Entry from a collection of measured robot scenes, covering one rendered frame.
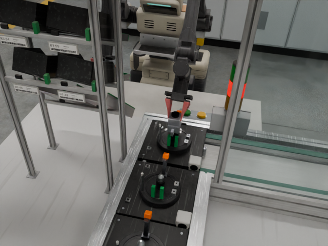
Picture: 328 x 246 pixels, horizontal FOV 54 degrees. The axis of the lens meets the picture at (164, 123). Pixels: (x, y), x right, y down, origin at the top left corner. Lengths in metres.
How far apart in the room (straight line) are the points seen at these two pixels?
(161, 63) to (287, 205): 1.12
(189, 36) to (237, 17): 2.99
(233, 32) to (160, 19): 2.53
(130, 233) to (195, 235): 0.20
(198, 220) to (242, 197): 0.22
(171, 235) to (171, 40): 1.13
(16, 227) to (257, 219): 0.84
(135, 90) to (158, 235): 0.97
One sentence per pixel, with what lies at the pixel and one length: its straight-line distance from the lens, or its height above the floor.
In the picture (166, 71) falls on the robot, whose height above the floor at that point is 0.87.
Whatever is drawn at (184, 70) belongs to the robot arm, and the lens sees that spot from 1.13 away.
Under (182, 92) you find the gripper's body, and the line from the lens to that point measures 1.20.
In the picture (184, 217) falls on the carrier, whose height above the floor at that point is 0.99.
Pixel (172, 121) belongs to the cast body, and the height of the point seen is 1.10.
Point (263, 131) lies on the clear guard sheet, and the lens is 1.04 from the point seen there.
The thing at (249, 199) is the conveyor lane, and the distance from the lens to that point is 1.24.
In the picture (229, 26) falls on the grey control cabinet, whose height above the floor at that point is 0.30.
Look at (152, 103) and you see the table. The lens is 1.71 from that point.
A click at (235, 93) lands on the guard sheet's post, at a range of 0.95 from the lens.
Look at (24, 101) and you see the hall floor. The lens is 3.40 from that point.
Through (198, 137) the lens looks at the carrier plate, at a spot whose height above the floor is 0.97.
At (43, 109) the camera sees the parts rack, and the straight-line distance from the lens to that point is 1.37.
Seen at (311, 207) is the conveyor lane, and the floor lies 0.93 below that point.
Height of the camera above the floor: 1.85
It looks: 39 degrees down
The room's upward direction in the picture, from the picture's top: 3 degrees clockwise
